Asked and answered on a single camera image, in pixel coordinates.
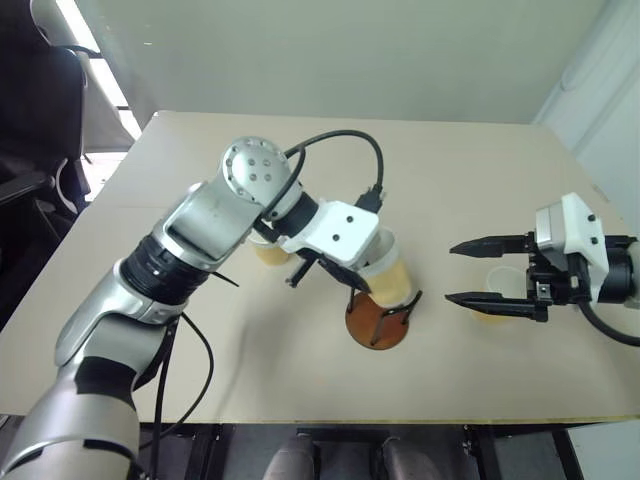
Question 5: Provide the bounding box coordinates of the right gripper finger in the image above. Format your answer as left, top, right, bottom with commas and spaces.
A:
448, 234, 534, 260
444, 291, 536, 321

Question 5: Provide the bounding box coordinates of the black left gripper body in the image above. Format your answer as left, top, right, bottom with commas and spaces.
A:
297, 250, 336, 271

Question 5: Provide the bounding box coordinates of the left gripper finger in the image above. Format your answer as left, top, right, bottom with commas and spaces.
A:
318, 256, 375, 295
285, 256, 316, 289

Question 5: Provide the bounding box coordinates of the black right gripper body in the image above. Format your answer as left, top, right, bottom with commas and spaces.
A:
522, 229, 590, 324

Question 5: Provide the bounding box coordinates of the yellow and white paper cup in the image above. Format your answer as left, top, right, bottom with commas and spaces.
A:
359, 227, 414, 309
247, 234, 294, 268
472, 266, 531, 326

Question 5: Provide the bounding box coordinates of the dark grey rounded shape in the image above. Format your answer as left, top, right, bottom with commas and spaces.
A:
262, 432, 322, 480

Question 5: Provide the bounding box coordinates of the black office chair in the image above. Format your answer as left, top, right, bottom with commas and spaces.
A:
0, 39, 94, 251

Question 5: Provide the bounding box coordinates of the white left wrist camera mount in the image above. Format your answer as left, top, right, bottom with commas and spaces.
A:
278, 199, 381, 269

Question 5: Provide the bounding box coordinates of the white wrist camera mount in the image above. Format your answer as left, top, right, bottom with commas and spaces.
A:
278, 199, 381, 269
533, 192, 609, 281

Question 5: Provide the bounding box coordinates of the wire cup holder brown base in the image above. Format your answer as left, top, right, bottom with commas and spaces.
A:
344, 288, 424, 351

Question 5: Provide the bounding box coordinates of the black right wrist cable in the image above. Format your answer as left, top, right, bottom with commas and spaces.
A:
574, 294, 640, 347

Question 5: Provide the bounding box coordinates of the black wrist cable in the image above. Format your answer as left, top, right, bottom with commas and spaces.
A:
574, 294, 640, 347
259, 129, 388, 226

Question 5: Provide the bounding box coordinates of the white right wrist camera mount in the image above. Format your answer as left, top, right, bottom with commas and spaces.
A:
533, 192, 609, 281

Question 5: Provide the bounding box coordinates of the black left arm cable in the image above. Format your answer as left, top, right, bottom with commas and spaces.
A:
149, 312, 216, 480

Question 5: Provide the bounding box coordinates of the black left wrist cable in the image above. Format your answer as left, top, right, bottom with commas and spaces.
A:
259, 129, 388, 226

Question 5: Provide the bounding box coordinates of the black table frame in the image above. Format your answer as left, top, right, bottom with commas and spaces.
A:
139, 422, 587, 480

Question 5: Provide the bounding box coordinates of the white wall cable duct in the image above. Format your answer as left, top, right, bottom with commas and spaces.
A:
558, 29, 604, 92

